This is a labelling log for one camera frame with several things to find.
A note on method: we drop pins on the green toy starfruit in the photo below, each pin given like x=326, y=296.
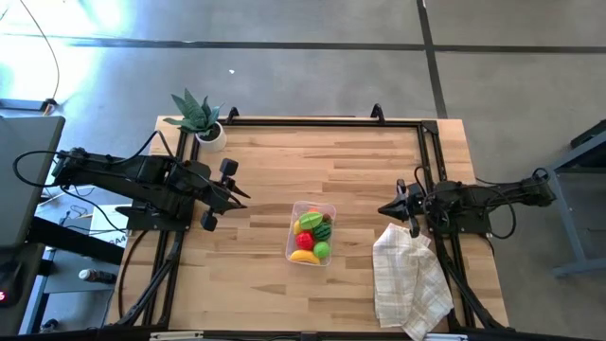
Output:
x=310, y=220

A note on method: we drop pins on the white checked dish towel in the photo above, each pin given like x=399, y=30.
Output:
x=407, y=284

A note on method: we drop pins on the green toy lime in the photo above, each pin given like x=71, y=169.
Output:
x=322, y=249

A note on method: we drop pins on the yellow toy banana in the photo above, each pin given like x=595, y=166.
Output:
x=304, y=256

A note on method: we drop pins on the black desk beam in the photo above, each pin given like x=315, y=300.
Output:
x=71, y=241

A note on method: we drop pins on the black aluminium table frame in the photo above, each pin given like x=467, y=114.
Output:
x=326, y=122

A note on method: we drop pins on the clear plastic tupperware container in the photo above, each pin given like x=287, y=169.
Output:
x=290, y=244

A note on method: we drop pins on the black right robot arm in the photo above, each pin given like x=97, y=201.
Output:
x=497, y=196

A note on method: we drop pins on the white paper sheet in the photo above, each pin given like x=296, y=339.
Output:
x=106, y=229

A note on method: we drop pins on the green striped toy watermelon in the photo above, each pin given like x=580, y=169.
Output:
x=323, y=231

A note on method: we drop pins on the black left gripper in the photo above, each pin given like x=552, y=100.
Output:
x=228, y=166

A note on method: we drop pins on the blue-grey metal table frame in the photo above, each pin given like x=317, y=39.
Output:
x=575, y=227

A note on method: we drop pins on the grey power box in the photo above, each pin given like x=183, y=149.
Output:
x=28, y=105

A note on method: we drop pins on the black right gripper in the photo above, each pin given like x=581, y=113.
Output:
x=415, y=203

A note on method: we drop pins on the black computer tower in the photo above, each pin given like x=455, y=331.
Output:
x=14, y=284

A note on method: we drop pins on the grey shelf board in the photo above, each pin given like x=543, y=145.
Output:
x=66, y=284

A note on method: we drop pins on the dark bottle with white cap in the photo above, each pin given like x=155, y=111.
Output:
x=97, y=276

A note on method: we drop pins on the white label strip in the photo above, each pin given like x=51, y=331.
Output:
x=175, y=335
x=445, y=337

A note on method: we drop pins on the black frame clamp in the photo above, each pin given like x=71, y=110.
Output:
x=232, y=114
x=377, y=113

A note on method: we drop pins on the red toy apple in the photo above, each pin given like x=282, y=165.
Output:
x=304, y=240

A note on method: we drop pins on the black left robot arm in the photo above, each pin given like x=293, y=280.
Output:
x=142, y=173

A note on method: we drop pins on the grey desk top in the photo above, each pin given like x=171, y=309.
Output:
x=28, y=132

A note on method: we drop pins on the green plant in white pot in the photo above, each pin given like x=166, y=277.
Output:
x=201, y=118

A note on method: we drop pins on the orange toy orange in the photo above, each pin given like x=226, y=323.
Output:
x=313, y=210

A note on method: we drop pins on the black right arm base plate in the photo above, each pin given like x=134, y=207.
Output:
x=478, y=227

